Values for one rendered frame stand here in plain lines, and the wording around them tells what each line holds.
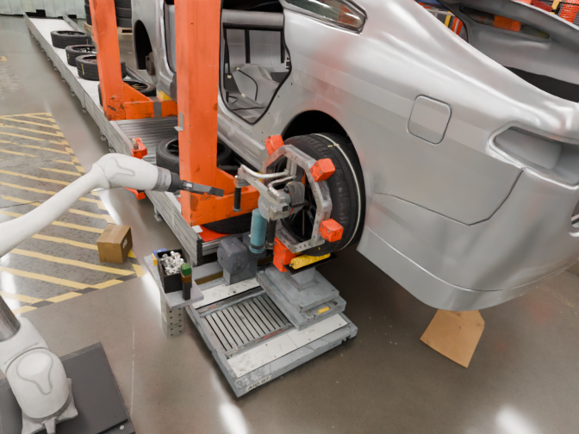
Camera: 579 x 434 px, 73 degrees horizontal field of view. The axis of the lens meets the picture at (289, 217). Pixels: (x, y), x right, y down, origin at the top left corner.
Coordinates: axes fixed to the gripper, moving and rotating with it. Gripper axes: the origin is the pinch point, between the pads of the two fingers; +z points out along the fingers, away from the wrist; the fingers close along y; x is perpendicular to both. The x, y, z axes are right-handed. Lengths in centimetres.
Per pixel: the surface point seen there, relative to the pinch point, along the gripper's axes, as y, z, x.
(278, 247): -22, 67, -20
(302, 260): -8, 73, -25
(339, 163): 19, 56, 26
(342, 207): 24, 58, 6
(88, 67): -463, 84, 169
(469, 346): 54, 176, -62
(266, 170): -28, 53, 22
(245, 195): -55, 64, 8
